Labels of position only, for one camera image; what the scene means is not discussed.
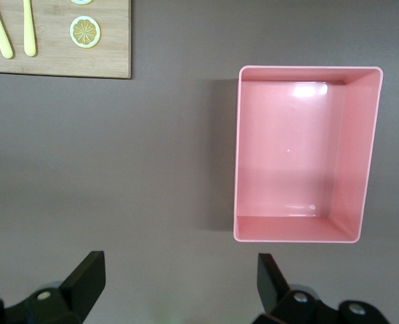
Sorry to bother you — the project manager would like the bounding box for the pink plastic bin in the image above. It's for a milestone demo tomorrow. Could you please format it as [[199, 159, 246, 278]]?
[[233, 65, 385, 244]]

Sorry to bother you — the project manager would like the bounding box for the yellow plastic fork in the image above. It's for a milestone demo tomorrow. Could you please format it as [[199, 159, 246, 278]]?
[[22, 0, 37, 57]]

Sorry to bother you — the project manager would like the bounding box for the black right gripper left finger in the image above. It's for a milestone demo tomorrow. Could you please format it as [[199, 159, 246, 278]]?
[[0, 250, 106, 324]]

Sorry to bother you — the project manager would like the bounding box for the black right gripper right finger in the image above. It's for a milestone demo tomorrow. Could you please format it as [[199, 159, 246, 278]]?
[[256, 252, 389, 324]]

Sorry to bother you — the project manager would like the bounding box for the wooden cutting board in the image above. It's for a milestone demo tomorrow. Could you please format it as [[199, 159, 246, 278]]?
[[0, 0, 132, 80]]

